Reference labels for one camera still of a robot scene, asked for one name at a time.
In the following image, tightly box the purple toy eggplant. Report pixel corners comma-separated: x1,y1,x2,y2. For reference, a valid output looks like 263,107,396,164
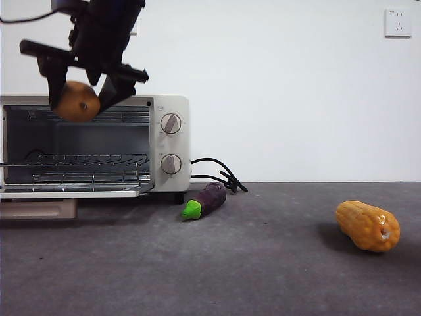
179,181,228,222

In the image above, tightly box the oven knob with short tick scale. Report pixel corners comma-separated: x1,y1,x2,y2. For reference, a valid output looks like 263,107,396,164
160,153,182,176

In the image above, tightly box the yellow toy corn cob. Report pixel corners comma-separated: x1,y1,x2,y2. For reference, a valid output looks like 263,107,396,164
335,200,401,254

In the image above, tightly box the metal wire oven rack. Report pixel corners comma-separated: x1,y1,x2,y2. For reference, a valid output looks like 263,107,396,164
0,153,151,168

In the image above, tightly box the oven knob with long tick scale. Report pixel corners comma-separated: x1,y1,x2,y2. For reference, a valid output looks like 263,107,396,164
160,113,183,136

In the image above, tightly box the glass oven door with handle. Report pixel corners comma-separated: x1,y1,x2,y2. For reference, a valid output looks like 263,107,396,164
0,182,155,221

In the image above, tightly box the cream toaster oven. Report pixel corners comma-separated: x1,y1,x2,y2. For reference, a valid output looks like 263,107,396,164
0,94,191,205

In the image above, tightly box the brown toy potato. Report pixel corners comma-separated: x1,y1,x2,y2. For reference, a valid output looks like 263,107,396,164
52,80,101,123

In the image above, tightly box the black oven power cable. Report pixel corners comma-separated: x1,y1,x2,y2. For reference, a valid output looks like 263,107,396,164
189,157,248,194

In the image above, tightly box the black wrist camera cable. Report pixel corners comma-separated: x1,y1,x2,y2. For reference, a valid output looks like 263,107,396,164
0,7,66,24

